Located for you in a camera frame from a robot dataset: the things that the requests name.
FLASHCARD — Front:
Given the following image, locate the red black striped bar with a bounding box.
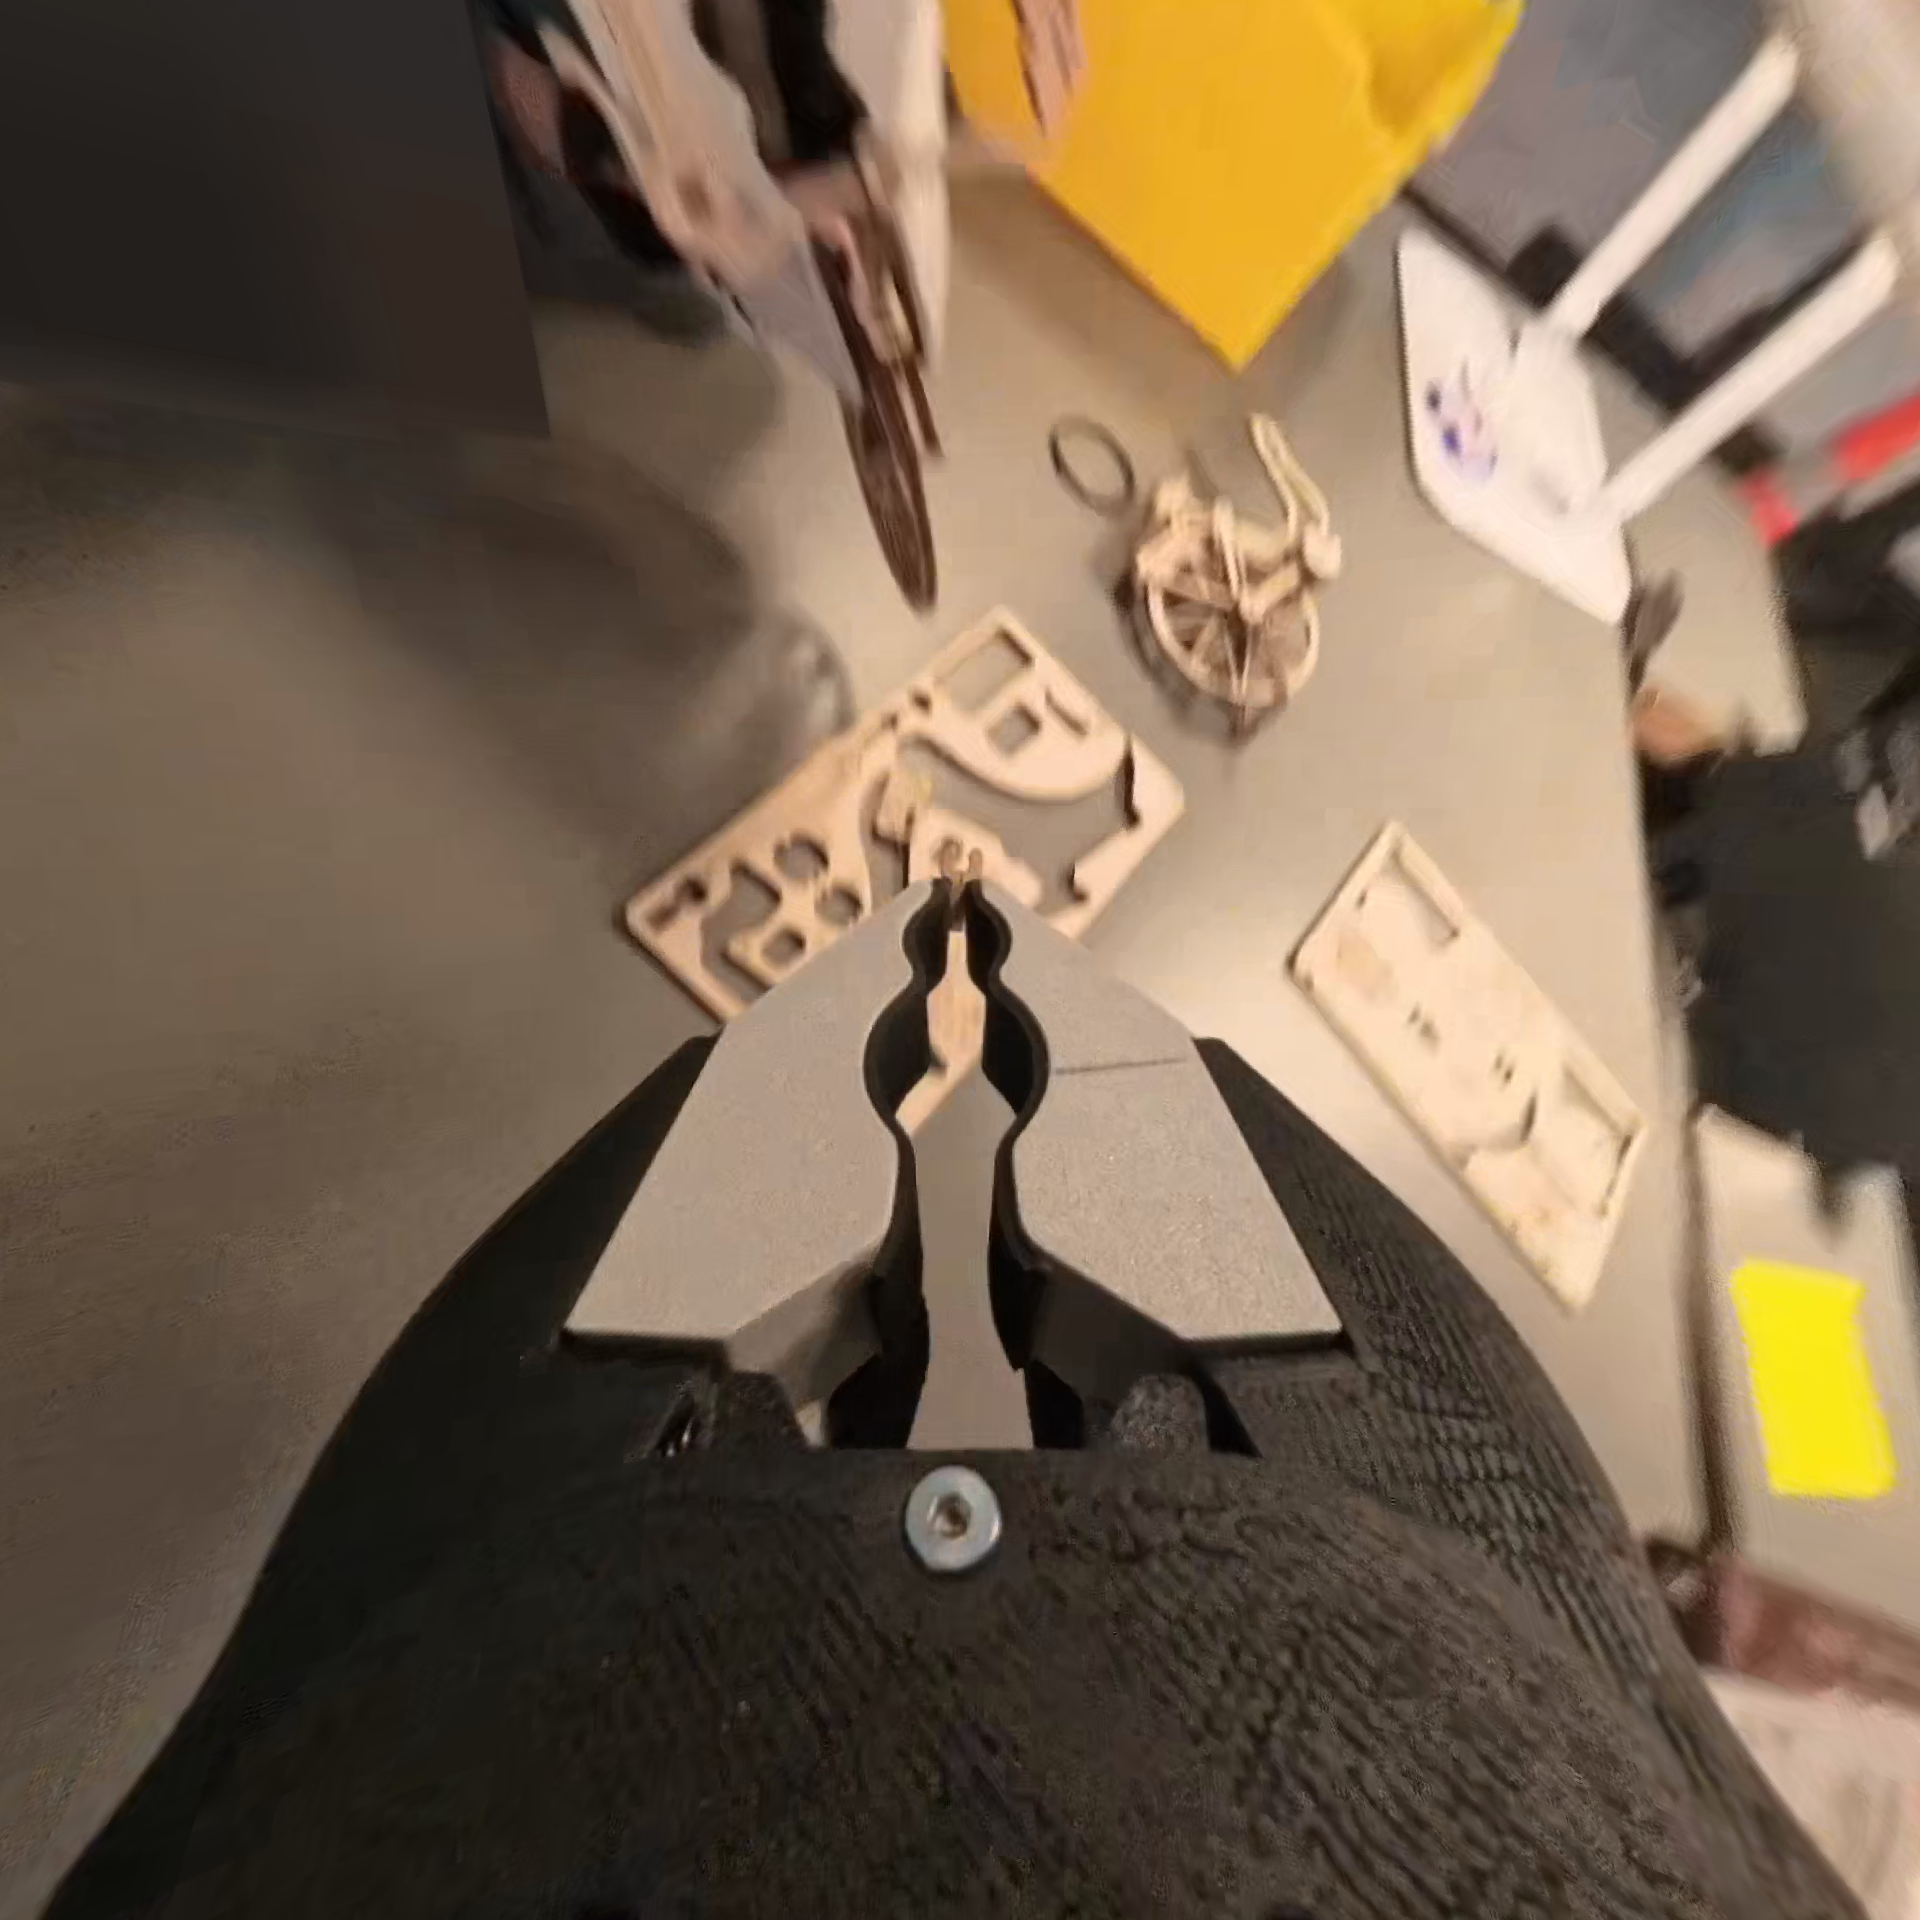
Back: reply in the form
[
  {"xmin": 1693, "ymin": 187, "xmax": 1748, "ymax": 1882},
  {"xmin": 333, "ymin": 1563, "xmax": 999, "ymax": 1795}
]
[{"xmin": 1748, "ymin": 412, "xmax": 1920, "ymax": 548}]

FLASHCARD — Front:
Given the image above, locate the yellow sticky note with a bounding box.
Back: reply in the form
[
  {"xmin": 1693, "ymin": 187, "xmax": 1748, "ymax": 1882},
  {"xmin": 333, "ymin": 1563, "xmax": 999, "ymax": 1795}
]
[{"xmin": 1724, "ymin": 1261, "xmax": 1899, "ymax": 1504}]

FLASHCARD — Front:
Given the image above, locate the brown cardboard piece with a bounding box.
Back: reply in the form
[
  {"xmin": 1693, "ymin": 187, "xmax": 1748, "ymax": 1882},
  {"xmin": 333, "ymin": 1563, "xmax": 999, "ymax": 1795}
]
[{"xmin": 1637, "ymin": 691, "xmax": 1728, "ymax": 773}]

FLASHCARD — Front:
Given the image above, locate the wooden bicycle model frame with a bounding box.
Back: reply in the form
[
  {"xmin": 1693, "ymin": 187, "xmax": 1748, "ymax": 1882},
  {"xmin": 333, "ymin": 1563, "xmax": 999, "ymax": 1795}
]
[{"xmin": 1127, "ymin": 412, "xmax": 1346, "ymax": 737}]

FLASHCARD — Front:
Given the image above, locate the wooden sheet with large cutouts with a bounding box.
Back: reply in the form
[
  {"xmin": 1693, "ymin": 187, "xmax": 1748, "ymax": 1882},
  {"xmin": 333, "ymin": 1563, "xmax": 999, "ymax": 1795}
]
[{"xmin": 620, "ymin": 606, "xmax": 1187, "ymax": 1021}]

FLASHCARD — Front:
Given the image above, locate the wooden sheet with small parts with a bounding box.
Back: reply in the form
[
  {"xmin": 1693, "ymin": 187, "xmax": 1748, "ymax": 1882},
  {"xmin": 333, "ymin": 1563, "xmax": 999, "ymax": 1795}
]
[{"xmin": 1291, "ymin": 820, "xmax": 1649, "ymax": 1313}]

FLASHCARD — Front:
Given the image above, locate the white instruction booklet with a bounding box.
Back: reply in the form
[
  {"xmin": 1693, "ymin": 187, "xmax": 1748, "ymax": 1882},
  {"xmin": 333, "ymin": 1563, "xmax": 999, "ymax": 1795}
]
[{"xmin": 1702, "ymin": 1665, "xmax": 1920, "ymax": 1920}]

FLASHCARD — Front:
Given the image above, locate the wooden sheet with round cutouts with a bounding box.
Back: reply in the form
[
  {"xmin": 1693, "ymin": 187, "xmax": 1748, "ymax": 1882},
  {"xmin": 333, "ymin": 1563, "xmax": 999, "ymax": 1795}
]
[{"xmin": 1012, "ymin": 0, "xmax": 1092, "ymax": 144}]

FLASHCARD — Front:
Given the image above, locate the dark brown product box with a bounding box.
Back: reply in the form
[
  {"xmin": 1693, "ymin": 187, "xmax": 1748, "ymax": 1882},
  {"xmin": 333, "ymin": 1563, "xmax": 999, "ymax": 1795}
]
[{"xmin": 1641, "ymin": 1532, "xmax": 1920, "ymax": 1710}]

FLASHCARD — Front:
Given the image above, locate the black rubber band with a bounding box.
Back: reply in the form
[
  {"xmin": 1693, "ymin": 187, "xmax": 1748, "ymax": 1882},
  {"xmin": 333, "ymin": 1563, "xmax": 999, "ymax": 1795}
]
[{"xmin": 1047, "ymin": 417, "xmax": 1142, "ymax": 510}]

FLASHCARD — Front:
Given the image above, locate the wooden model fork stem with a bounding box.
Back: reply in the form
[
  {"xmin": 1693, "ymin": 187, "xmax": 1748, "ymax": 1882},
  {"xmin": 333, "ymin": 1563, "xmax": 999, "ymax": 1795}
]
[{"xmin": 928, "ymin": 842, "xmax": 988, "ymax": 1076}]

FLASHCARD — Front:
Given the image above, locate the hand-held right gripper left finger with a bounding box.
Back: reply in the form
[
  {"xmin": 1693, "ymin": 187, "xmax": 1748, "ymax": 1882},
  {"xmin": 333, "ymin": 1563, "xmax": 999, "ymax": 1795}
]
[{"xmin": 560, "ymin": 880, "xmax": 964, "ymax": 1446}]

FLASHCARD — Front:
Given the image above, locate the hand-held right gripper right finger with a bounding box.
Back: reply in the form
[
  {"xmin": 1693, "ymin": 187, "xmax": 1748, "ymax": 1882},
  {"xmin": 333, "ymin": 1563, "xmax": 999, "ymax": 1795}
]
[{"xmin": 957, "ymin": 880, "xmax": 1346, "ymax": 1446}]

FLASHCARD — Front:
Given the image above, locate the white stand with tan head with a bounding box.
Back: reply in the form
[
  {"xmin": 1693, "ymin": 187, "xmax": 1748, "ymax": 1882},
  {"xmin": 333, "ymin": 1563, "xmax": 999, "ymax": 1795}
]
[{"xmin": 1395, "ymin": 0, "xmax": 1920, "ymax": 623}]

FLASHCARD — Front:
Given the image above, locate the yellow plastic bin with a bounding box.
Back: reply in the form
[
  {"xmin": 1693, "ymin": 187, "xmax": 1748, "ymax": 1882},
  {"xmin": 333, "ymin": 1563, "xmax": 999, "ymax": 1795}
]
[{"xmin": 938, "ymin": 0, "xmax": 1526, "ymax": 368}]

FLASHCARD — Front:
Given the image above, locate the black flat case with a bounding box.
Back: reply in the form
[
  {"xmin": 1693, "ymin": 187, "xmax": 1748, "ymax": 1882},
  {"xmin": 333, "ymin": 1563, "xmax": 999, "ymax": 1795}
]
[{"xmin": 1641, "ymin": 660, "xmax": 1920, "ymax": 1218}]

